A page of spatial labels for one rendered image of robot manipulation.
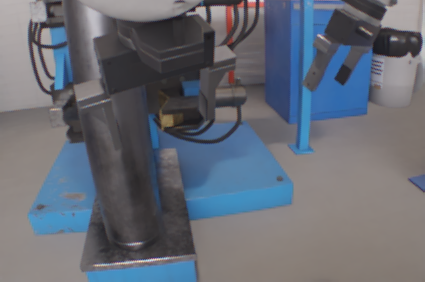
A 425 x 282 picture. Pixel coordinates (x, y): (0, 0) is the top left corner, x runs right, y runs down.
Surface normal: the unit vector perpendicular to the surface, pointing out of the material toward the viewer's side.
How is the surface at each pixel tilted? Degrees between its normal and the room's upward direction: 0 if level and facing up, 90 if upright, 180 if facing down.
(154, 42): 25
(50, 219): 90
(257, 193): 90
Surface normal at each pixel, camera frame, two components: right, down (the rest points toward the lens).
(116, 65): 0.43, 0.65
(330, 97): 0.18, 0.35
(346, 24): -0.74, 0.17
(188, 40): 0.02, -0.70
